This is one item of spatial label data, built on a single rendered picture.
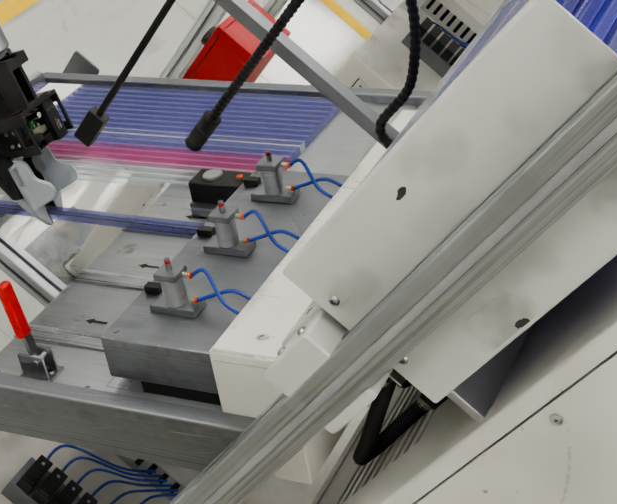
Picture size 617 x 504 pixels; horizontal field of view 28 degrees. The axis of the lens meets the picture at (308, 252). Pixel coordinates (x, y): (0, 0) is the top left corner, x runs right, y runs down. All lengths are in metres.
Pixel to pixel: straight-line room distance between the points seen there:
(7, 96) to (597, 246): 0.82
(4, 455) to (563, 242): 1.01
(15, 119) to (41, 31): 1.70
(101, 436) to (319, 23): 2.63
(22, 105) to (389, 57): 1.32
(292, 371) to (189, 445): 0.21
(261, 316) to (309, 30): 2.59
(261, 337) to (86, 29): 2.19
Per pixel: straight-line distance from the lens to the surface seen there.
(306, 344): 0.97
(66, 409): 1.24
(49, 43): 3.15
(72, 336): 1.34
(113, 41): 3.25
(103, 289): 1.40
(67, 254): 2.74
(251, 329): 1.13
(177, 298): 1.20
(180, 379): 1.19
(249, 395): 1.13
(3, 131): 1.50
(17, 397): 1.27
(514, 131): 0.84
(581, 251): 0.87
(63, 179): 1.56
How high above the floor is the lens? 2.06
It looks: 42 degrees down
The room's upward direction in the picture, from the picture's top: 42 degrees clockwise
